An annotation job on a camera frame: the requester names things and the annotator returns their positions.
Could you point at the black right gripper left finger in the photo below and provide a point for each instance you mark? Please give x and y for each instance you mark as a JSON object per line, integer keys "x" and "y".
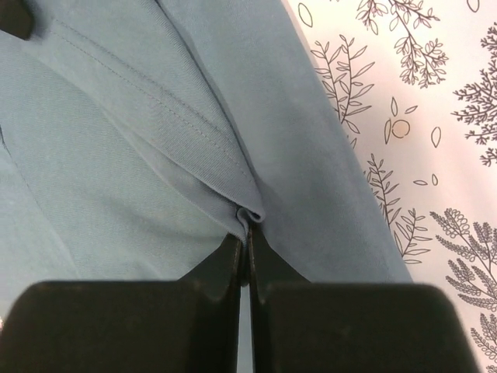
{"x": 188, "y": 325}

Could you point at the floral patterned table mat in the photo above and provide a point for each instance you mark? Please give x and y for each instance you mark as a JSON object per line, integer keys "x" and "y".
{"x": 414, "y": 85}

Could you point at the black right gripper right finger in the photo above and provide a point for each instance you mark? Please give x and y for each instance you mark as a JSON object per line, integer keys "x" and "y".
{"x": 300, "y": 326}

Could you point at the blue-grey t shirt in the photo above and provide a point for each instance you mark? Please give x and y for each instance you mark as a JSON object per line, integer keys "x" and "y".
{"x": 137, "y": 135}

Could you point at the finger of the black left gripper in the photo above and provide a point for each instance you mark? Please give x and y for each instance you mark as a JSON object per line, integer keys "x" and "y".
{"x": 16, "y": 19}

